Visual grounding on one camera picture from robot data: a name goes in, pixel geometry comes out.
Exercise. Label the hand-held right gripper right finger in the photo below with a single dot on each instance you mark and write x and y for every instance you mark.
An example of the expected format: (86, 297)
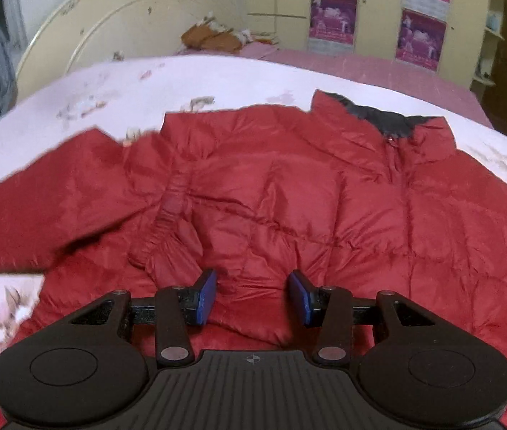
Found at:
(300, 300)

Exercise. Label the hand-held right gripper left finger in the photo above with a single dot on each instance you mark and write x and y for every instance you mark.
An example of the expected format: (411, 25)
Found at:
(205, 298)

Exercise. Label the red down jacket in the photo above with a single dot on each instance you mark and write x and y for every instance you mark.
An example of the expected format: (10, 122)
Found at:
(307, 197)

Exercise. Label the pink striped bed sheet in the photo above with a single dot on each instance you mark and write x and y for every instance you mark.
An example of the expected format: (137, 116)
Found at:
(325, 67)

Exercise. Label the pink floral blanket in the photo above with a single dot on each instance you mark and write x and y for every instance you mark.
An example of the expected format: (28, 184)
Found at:
(101, 80)

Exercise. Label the orange plush toy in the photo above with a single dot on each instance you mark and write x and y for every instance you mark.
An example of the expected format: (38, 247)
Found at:
(211, 38)

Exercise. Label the cream bed headboard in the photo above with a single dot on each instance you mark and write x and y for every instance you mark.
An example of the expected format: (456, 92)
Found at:
(123, 18)

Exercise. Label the cream wardrobe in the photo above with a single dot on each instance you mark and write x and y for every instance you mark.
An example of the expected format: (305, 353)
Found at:
(379, 9)

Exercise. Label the cream corner shelf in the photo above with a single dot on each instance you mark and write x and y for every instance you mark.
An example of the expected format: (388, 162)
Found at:
(491, 27)

